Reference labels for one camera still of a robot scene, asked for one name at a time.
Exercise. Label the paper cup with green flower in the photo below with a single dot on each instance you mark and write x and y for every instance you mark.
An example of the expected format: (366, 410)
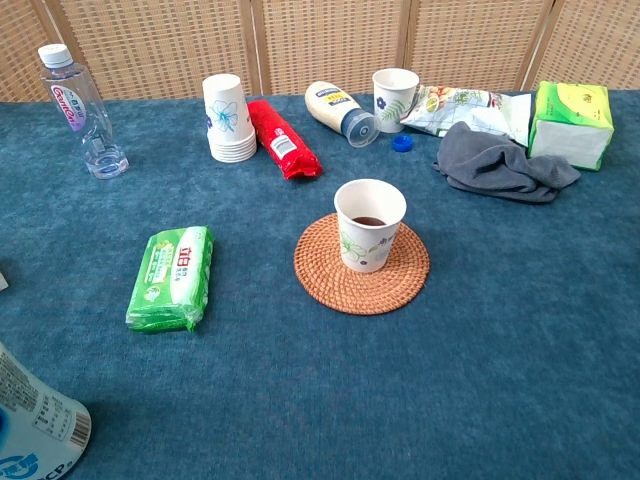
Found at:
(367, 250)

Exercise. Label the blue bottle cap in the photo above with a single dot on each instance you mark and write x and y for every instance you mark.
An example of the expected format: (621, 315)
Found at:
(403, 143)

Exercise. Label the cream mayonnaise squeeze bottle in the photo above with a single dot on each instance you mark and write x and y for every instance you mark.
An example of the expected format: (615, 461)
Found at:
(330, 102)

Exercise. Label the paper cup with fern print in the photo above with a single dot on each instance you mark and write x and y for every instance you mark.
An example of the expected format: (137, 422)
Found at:
(392, 107)

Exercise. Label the clear water bottle purple label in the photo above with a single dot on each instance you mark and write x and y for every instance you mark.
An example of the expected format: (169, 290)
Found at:
(75, 110)

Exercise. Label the white bottle with blue label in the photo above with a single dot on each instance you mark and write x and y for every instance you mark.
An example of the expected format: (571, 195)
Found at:
(35, 435)

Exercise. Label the round woven rattan coaster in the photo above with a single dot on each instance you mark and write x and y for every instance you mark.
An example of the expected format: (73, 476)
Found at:
(360, 295)

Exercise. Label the red snack packet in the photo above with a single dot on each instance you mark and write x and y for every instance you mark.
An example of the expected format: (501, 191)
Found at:
(280, 140)

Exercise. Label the blue tablecloth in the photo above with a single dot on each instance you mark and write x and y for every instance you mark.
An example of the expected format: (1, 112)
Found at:
(300, 390)

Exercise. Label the stack of white paper cups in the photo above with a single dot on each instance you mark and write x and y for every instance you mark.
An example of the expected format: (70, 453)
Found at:
(227, 120)

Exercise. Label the green wet wipes pack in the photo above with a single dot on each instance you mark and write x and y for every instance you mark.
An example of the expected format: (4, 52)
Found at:
(170, 280)

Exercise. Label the grey cloth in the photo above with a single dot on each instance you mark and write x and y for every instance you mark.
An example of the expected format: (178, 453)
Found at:
(490, 165)

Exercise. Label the white and green snack bag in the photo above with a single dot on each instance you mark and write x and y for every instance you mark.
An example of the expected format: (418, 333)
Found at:
(465, 102)

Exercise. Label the woven rattan folding screen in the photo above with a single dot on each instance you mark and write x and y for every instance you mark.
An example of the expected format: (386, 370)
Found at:
(160, 45)

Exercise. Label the green tissue box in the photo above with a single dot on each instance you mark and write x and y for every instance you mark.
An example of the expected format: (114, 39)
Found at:
(565, 140)

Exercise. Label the small white box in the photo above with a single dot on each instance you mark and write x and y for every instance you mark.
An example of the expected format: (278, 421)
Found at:
(3, 282)

